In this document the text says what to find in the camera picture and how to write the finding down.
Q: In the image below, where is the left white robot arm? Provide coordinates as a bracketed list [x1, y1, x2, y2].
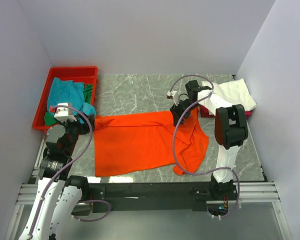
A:
[19, 117, 95, 240]

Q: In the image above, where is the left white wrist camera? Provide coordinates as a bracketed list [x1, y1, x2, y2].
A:
[49, 102, 77, 123]

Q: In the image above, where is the red plastic bin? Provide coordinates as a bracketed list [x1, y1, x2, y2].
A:
[32, 66, 98, 133]

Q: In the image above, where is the green t shirt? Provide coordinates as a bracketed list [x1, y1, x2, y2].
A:
[43, 83, 95, 127]

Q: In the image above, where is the folded white t shirt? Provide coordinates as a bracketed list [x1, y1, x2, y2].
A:
[197, 78, 257, 116]

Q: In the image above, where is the black mounting base bar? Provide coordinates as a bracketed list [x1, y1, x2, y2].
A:
[74, 182, 238, 216]

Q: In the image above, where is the orange t shirt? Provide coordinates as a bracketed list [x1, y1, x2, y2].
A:
[94, 109, 209, 177]

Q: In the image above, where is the aluminium rail frame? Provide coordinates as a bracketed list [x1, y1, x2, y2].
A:
[5, 179, 280, 240]

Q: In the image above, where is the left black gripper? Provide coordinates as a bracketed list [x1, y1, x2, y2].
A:
[54, 111, 95, 155]

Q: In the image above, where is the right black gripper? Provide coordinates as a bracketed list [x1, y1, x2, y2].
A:
[170, 99, 201, 127]

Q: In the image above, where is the folded red t shirt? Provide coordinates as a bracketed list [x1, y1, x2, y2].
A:
[199, 105, 252, 119]

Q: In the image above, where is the blue t shirt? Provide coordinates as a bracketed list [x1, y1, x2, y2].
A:
[47, 76, 96, 125]

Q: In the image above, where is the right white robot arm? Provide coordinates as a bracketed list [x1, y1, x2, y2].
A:
[166, 80, 249, 200]

